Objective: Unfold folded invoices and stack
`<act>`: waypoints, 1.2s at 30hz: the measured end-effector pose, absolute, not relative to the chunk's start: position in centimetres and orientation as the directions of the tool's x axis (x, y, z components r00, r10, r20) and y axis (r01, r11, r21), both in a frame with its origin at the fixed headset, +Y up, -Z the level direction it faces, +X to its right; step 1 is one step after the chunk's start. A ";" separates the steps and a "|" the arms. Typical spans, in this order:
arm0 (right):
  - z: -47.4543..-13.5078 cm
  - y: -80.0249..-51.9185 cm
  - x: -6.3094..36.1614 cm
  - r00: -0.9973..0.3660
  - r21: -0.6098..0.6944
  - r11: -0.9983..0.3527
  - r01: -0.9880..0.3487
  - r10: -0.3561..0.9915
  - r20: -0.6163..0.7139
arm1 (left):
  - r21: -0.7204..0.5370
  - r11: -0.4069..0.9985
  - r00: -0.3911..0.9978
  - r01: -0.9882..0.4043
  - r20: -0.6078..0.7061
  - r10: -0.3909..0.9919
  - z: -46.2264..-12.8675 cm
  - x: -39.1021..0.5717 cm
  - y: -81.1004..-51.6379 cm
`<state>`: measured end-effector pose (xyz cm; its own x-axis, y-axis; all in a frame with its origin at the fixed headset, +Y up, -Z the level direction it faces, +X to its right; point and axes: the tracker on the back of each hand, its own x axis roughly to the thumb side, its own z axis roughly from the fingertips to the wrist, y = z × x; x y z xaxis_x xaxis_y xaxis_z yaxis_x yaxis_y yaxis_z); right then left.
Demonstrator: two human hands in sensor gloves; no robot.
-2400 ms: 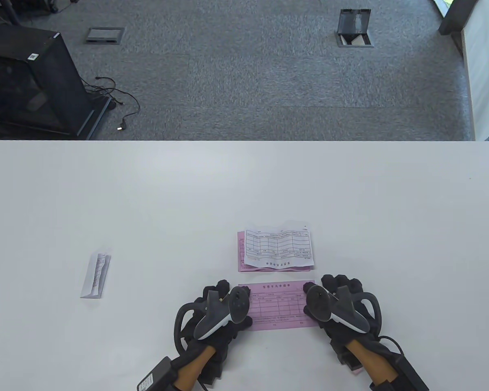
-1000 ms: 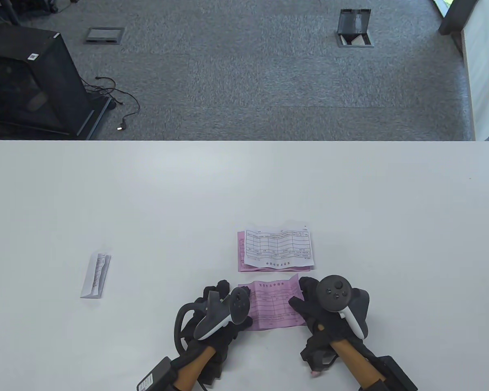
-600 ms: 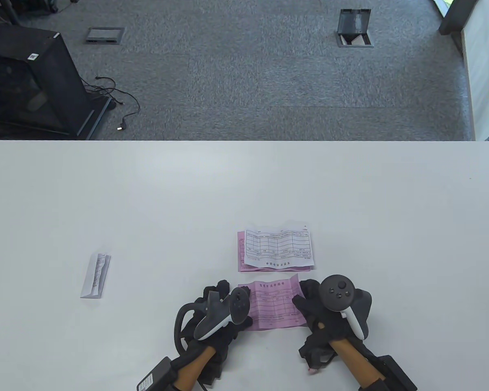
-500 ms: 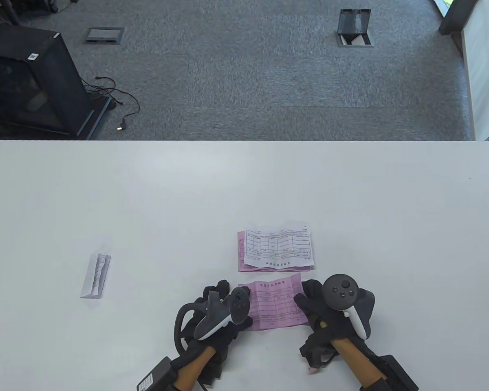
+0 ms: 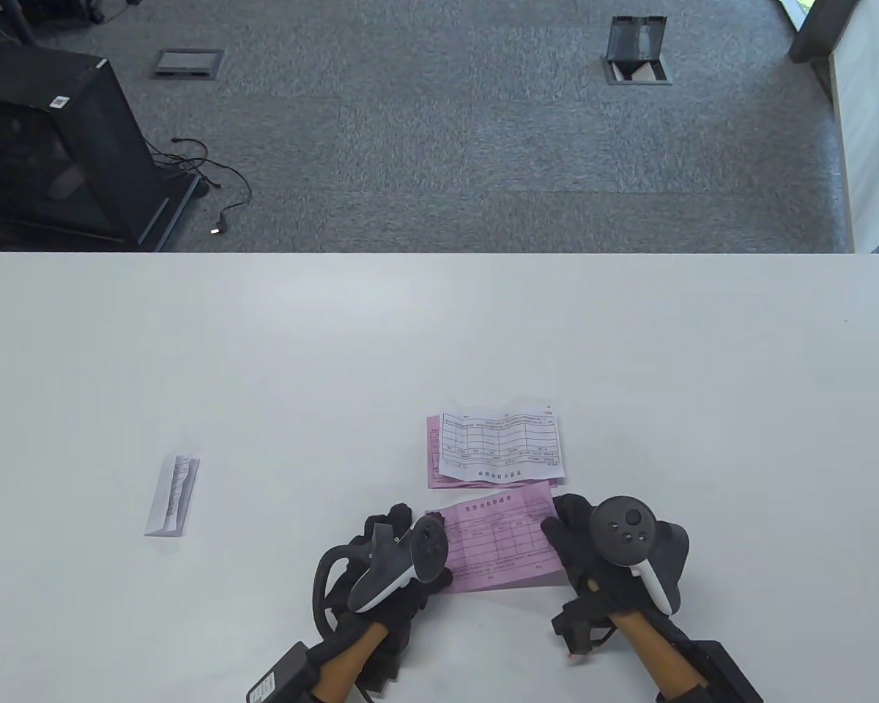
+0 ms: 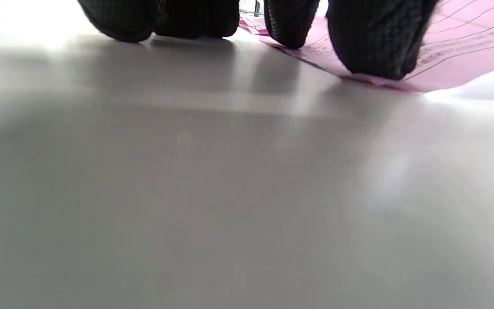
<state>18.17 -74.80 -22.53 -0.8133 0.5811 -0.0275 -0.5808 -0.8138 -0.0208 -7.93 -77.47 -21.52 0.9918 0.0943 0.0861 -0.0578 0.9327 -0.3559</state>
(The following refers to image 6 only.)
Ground person's left hand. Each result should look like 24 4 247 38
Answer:
78 0 440 81

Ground pink invoice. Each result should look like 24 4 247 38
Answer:
238 0 494 93

